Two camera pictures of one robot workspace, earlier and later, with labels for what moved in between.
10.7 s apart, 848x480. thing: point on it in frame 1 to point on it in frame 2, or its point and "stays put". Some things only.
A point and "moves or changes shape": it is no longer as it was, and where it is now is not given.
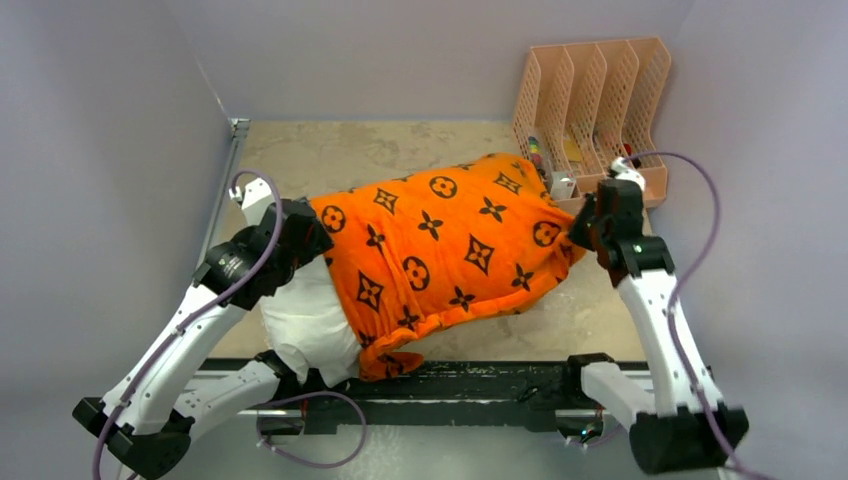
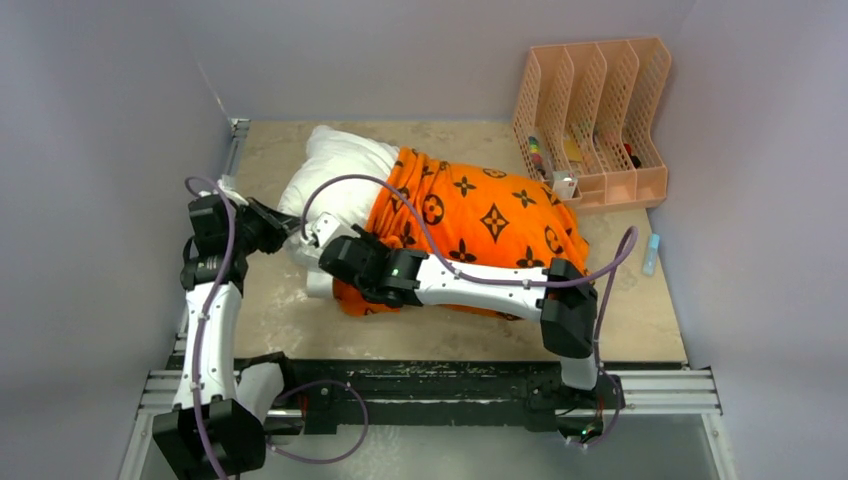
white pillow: (306, 323) to (331, 153)
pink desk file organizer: (583, 105) stays put
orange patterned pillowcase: (465, 237) moves or changes shape
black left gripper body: (316, 243) to (256, 229)
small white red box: (562, 185) stays put
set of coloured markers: (537, 160) stays put
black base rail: (543, 396) stays put
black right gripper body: (588, 229) to (368, 241)
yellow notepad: (572, 150) stays put
